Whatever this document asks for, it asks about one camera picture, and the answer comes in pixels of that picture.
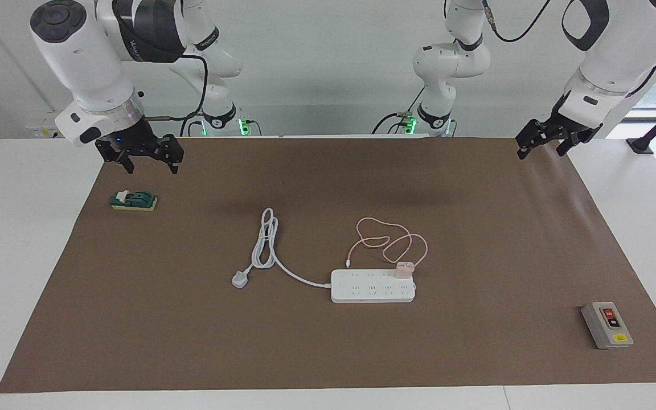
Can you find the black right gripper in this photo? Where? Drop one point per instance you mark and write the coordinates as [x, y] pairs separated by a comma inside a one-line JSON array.
[[134, 142]]

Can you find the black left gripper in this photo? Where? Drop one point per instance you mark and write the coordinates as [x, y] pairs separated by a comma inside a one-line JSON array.
[[553, 132]]

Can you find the pink charger adapter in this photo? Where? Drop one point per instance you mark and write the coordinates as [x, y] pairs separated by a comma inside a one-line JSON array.
[[403, 269]]

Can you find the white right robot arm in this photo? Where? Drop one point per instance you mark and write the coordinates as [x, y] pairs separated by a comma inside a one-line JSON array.
[[83, 62]]

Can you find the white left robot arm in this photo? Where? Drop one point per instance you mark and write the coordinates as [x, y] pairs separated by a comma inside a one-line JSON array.
[[613, 62]]

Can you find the grey push button box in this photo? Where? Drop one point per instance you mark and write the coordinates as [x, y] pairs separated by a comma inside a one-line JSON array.
[[607, 327]]

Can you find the brown table mat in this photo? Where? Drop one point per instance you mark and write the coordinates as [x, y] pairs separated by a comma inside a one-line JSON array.
[[305, 341]]

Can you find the green knife switch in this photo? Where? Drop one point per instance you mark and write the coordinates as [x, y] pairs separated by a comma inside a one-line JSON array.
[[137, 199]]

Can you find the white wall socket box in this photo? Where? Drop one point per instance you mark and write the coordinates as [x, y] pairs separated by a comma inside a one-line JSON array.
[[40, 132]]

